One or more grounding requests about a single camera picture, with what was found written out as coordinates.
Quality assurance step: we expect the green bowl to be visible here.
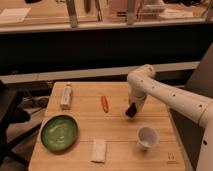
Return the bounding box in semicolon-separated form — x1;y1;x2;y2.
40;115;78;152

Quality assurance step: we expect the white cup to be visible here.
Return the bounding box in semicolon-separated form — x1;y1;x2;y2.
137;127;159;151

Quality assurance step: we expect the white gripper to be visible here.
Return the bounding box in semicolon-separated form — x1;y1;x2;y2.
129;97;146;114

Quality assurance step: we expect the orange carrot toy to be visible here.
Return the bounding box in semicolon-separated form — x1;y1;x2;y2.
101;96;109;113

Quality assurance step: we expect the black chair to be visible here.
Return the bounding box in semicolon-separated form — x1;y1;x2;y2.
0;80;43;166

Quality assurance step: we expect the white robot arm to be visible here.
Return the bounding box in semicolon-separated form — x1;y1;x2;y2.
127;64;213;171

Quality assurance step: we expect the black eraser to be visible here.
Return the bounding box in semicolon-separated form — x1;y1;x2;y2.
125;103;137;118

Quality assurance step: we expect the white paper sheet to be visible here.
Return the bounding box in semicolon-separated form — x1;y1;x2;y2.
0;8;30;24

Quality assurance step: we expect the white sponge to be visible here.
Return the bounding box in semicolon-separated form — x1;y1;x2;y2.
91;139;107;163

